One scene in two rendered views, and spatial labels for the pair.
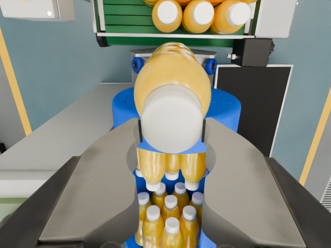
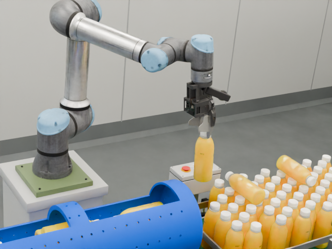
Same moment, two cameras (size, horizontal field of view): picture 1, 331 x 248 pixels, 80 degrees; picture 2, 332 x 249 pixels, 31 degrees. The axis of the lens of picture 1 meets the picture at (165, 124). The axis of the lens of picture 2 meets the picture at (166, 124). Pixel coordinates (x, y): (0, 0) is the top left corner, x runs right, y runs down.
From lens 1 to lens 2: 213 cm
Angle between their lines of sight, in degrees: 80
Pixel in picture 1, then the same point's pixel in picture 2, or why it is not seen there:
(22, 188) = (84, 168)
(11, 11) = (174, 168)
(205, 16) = (225, 214)
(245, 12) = (239, 224)
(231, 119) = (196, 206)
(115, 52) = not seen: outside the picture
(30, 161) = not seen: hidden behind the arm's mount
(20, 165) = not seen: hidden behind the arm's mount
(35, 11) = (180, 173)
